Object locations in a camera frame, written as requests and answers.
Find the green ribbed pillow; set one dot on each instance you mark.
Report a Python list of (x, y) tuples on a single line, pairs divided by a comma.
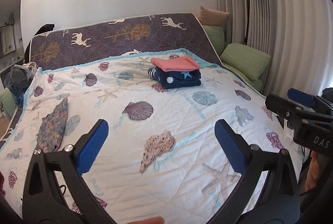
[(248, 60)]

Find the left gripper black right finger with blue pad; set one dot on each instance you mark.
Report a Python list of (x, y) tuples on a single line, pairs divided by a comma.
[(267, 191)]

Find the grey pleated curtain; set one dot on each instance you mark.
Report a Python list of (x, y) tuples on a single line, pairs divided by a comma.
[(297, 34)]

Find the purple deer print mattress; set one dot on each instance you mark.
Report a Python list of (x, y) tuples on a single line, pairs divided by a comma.
[(151, 33)]

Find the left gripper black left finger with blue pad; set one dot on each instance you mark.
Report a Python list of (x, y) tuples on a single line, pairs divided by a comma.
[(43, 201)]

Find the dark floral patterned garment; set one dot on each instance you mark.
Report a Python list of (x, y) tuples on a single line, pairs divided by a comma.
[(51, 132)]

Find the person's right hand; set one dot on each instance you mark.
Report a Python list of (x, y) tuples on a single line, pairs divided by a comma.
[(314, 172)]

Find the white seashell print quilt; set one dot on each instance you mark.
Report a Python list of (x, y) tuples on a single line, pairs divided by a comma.
[(161, 156)]

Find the navy star-patterned folded garment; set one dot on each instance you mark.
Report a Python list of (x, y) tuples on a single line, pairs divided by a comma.
[(174, 79)]

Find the pink knit garment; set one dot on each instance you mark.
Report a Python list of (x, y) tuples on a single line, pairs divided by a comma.
[(180, 64)]

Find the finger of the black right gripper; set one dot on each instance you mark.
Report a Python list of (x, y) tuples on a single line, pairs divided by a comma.
[(281, 106)]

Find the pile of clothes left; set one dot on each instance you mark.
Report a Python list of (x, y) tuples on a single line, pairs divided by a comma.
[(19, 79)]

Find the peach pillow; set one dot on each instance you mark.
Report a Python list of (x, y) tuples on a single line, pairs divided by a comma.
[(212, 17)]

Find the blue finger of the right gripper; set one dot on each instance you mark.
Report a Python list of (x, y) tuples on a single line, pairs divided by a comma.
[(316, 103)]

